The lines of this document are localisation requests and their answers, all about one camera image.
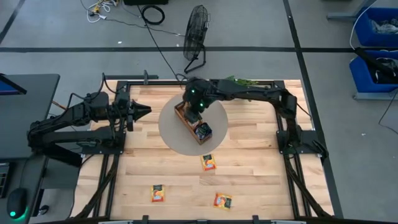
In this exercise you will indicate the orange tea bag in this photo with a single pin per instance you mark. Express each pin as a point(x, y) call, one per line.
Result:
point(222, 201)
point(208, 162)
point(158, 193)

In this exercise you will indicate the black slanted bar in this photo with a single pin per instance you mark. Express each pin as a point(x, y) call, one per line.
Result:
point(374, 62)

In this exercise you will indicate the green plant white pot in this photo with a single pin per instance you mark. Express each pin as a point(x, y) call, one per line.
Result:
point(245, 81)

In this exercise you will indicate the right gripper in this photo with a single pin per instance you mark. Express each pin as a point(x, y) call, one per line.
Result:
point(189, 107)

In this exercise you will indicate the black equipment case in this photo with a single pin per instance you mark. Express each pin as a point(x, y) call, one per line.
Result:
point(145, 2)

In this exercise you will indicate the round grey mat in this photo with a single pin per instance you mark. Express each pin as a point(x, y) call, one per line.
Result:
point(174, 137)

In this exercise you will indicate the grey desk leg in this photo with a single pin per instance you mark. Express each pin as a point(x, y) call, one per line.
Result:
point(348, 14)

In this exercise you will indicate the dark computer monitor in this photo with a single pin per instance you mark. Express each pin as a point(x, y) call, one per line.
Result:
point(9, 87)

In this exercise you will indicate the black keyboard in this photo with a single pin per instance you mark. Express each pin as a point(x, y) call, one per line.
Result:
point(3, 180)

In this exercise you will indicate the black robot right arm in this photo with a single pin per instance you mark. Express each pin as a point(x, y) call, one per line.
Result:
point(248, 91)

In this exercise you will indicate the black floor fan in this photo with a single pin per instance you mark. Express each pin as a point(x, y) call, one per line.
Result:
point(196, 34)

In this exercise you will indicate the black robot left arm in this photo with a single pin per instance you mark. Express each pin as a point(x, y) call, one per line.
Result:
point(62, 116)

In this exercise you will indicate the blue storage bin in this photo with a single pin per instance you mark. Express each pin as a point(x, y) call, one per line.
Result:
point(360, 77)
point(362, 34)

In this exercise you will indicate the wooden compartment box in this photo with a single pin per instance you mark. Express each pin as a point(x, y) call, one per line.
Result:
point(187, 124)

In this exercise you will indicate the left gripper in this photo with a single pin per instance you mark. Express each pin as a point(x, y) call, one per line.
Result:
point(122, 109)

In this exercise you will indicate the grey side desk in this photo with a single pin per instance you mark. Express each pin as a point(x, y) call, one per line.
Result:
point(31, 174)

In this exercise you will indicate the black computer mouse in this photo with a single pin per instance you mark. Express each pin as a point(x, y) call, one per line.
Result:
point(16, 202)

